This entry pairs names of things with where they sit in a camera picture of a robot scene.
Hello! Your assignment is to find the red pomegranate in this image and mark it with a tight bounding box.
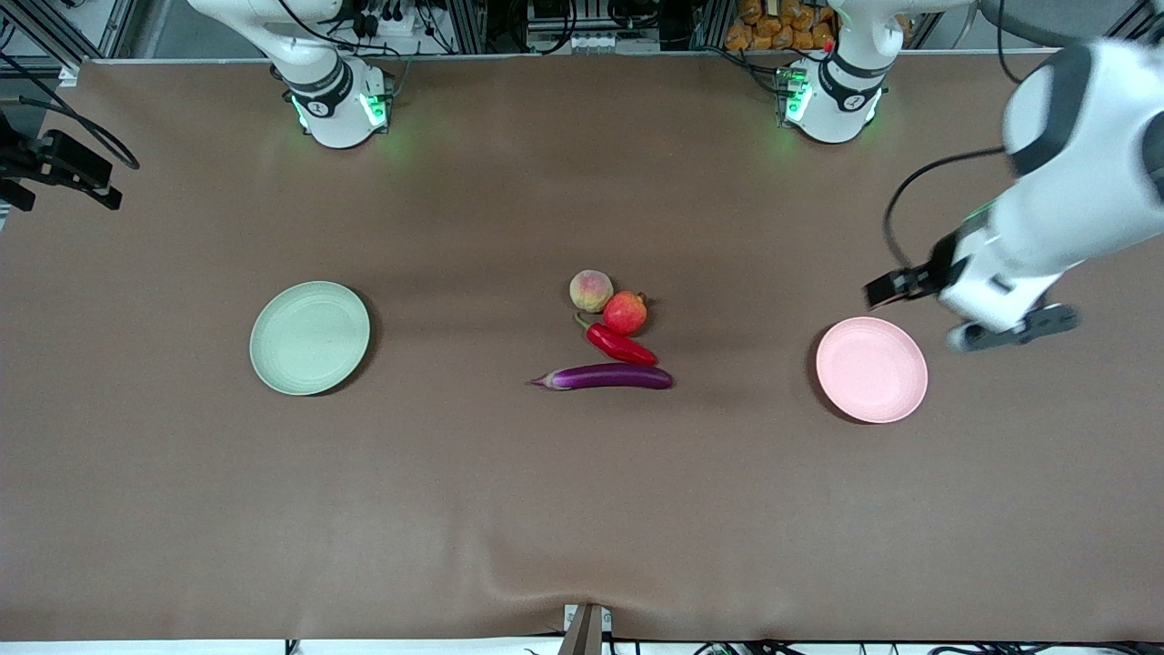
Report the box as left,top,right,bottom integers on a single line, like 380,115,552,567
603,290,649,337

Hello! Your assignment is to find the red chili pepper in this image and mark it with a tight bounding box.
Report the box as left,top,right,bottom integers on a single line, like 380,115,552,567
573,311,659,368

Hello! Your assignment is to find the purple eggplant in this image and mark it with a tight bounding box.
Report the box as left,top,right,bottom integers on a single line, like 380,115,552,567
529,362,675,392

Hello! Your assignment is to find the yellow pink peach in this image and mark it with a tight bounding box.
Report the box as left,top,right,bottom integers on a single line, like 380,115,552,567
569,269,615,314

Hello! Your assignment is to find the pink round plate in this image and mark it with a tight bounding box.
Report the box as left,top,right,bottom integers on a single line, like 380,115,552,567
815,316,929,425

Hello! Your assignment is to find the light green round plate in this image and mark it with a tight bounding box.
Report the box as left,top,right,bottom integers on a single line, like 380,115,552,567
249,280,372,397

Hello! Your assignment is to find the orange packaged snack pile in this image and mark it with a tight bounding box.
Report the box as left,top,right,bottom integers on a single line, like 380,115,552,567
725,0,838,52

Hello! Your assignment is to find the white power strip with plugs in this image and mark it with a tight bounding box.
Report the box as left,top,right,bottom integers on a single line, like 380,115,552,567
332,0,424,46

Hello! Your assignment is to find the brown table cloth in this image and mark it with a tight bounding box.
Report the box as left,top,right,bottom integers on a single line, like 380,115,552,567
0,53,1164,643

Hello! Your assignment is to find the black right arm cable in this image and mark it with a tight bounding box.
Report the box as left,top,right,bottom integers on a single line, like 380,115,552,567
0,51,141,172

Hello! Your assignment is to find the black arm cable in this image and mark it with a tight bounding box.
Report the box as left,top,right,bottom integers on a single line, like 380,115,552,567
0,51,141,172
885,146,1010,271

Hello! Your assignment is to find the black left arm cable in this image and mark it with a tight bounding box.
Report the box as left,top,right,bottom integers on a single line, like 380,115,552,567
885,146,1010,271

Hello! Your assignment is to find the aluminium frame rail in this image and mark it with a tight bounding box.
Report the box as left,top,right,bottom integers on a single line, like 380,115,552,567
1126,0,1164,46
0,0,137,76

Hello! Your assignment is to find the grey table edge bracket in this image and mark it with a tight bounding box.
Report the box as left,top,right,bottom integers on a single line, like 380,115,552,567
557,602,614,655

